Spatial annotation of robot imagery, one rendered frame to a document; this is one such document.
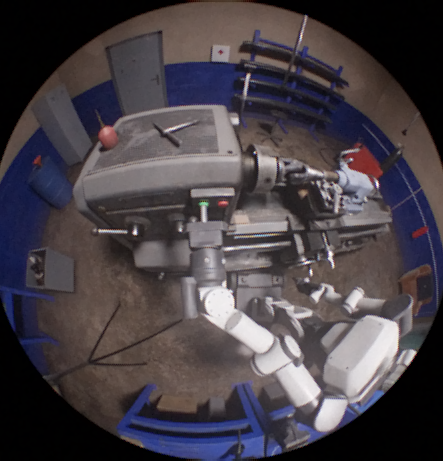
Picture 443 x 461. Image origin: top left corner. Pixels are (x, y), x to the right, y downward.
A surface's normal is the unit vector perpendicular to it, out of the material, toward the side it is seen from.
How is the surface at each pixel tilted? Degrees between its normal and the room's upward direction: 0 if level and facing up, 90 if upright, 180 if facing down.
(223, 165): 45
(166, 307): 0
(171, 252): 32
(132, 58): 90
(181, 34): 90
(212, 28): 90
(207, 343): 0
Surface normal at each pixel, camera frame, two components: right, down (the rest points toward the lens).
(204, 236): 0.08, -0.38
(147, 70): 0.10, 0.92
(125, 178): 0.13, 0.38
